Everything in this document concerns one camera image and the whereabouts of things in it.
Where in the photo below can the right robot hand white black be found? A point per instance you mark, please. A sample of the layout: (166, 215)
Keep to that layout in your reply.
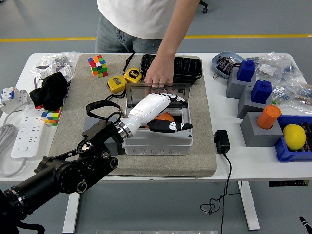
(304, 223)

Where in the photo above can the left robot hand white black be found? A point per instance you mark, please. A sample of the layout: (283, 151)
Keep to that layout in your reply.
(146, 109)

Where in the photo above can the person's left hand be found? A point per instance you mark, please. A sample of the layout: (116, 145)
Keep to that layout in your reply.
(159, 70)

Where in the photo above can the smoky transparent box lid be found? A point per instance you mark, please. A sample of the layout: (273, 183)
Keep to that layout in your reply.
(136, 97)

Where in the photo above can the orange cylinder battery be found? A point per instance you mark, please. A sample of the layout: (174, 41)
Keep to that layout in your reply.
(165, 117)
(268, 117)

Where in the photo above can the person's left forearm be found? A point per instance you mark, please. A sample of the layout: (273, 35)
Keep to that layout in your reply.
(176, 31)

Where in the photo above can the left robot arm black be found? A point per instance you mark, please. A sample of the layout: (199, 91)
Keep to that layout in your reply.
(61, 175)

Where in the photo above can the grey electrical junction box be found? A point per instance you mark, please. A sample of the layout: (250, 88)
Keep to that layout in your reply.
(156, 148)

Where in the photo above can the blue block battery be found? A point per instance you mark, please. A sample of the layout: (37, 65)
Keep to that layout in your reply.
(260, 92)
(246, 70)

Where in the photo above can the white labelled small box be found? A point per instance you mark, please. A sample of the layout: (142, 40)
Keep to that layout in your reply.
(66, 72)

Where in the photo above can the yellow tape measure 5m print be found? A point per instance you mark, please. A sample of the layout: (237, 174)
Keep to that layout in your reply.
(132, 76)

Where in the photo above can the black plastic tray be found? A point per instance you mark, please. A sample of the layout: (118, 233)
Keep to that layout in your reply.
(187, 68)

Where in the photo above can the yellow tape measure label window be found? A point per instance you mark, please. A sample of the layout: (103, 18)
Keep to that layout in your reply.
(117, 84)

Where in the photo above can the black table control panel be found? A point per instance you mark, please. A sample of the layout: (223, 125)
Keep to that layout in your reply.
(287, 183)

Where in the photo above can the grey block with round hole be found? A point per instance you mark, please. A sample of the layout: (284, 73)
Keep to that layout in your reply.
(92, 122)

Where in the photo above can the person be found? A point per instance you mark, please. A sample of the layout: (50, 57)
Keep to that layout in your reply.
(136, 19)

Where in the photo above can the white table leg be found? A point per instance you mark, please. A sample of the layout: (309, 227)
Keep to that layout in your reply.
(72, 212)
(249, 207)

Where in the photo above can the grey-brown mat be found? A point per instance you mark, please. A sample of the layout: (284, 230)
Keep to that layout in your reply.
(170, 165)

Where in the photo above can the colourful puzzle cube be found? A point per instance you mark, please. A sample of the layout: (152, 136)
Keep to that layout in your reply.
(98, 66)
(51, 118)

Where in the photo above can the dark printed packet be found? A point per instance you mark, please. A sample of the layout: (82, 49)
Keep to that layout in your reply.
(224, 67)
(222, 58)

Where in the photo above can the blue plastic bin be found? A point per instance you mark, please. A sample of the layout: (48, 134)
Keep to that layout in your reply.
(292, 156)

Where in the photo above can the blue-grey bowl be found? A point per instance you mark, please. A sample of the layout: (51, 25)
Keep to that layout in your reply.
(231, 54)

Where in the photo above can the grey block holder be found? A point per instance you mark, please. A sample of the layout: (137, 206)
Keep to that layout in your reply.
(247, 107)
(258, 137)
(235, 89)

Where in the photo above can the black office chair base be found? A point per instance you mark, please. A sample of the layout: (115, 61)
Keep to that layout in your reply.
(204, 6)

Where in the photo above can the black power adapter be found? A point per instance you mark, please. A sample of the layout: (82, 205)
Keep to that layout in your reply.
(222, 141)

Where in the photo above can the yellow lemon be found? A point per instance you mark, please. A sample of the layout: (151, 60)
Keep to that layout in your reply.
(294, 136)

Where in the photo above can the dark packets stack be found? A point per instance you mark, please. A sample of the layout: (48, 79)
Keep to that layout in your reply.
(308, 131)

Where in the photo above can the black cloth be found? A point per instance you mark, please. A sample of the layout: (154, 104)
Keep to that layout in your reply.
(51, 90)

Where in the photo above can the clear bag of screws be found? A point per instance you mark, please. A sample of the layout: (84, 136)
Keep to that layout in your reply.
(52, 59)

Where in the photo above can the white purple packet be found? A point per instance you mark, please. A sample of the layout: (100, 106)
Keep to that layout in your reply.
(42, 76)

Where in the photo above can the clear bag of small parts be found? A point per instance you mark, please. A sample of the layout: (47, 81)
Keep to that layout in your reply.
(290, 87)
(275, 65)
(302, 102)

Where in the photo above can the white power strip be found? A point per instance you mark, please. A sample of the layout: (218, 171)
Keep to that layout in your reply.
(29, 131)

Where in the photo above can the white circuit breaker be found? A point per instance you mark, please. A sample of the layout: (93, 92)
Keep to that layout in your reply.
(12, 97)

